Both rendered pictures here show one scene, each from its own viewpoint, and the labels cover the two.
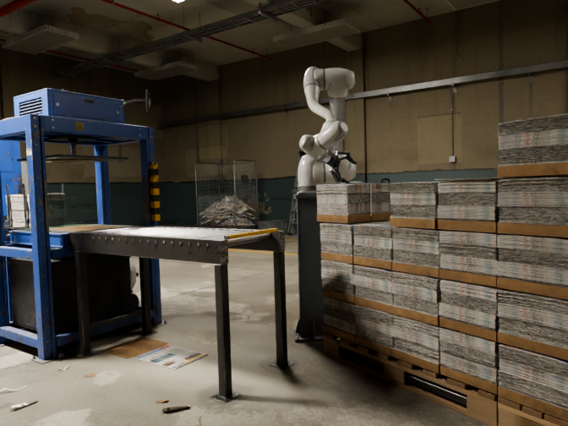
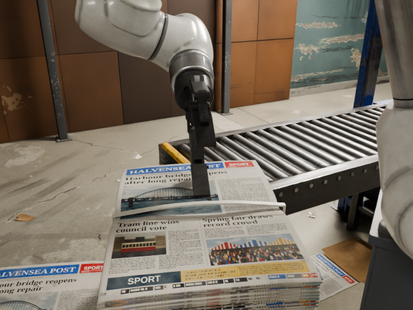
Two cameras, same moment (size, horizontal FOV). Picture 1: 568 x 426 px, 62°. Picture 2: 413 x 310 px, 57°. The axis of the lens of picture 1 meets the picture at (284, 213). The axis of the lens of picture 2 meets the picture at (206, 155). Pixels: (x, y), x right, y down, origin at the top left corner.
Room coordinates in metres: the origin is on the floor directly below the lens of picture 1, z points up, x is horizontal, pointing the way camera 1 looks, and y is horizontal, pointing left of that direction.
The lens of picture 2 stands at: (3.18, -0.92, 1.40)
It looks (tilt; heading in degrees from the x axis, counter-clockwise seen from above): 24 degrees down; 118
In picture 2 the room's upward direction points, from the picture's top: straight up
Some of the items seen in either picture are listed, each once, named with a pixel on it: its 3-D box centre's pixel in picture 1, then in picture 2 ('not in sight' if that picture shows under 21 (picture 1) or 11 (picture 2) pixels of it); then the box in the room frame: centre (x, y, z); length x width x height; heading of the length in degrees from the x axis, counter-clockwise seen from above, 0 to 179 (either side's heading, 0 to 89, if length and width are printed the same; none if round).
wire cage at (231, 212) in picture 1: (226, 198); not in sight; (10.85, 1.31, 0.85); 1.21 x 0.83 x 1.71; 55
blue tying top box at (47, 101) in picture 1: (71, 111); not in sight; (3.49, 1.54, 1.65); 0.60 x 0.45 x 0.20; 145
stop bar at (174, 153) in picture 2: (253, 233); (185, 164); (2.52, 0.17, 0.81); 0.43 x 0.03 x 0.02; 145
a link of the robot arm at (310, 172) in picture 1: (310, 170); not in sight; (3.27, -0.19, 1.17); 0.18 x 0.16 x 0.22; 86
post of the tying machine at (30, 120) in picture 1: (40, 238); (363, 99); (2.96, 1.54, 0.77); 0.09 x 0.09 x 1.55; 55
